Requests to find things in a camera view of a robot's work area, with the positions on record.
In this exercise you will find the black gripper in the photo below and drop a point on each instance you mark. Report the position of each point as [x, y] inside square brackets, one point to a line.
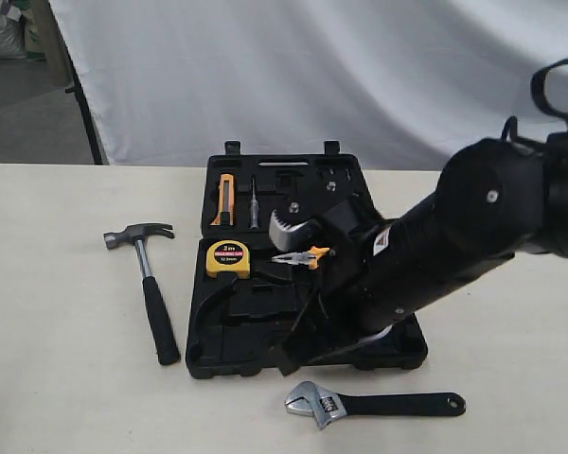
[419, 266]

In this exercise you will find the adjustable wrench black handle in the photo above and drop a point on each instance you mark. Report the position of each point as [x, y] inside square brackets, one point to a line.
[326, 407]

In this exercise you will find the black plastic tool case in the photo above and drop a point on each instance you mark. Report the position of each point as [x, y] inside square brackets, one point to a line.
[234, 323]

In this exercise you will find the claw hammer black grip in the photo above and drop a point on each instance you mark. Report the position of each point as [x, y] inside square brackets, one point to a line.
[166, 347]

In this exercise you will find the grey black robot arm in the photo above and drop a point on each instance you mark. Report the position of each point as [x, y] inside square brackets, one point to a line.
[493, 199]

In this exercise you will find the yellow tape measure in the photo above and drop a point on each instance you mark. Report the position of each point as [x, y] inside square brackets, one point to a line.
[228, 256]

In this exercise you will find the clear tester screwdriver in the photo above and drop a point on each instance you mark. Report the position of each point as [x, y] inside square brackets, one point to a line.
[254, 206]

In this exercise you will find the orange utility knife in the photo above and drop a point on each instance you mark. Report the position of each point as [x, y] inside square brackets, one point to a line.
[226, 201]

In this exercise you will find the white backdrop cloth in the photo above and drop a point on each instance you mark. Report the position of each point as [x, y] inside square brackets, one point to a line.
[400, 84]

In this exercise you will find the black backdrop stand pole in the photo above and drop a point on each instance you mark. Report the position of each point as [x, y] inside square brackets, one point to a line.
[73, 86]

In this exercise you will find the orange handled pliers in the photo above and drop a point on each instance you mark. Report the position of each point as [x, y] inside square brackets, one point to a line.
[309, 258]

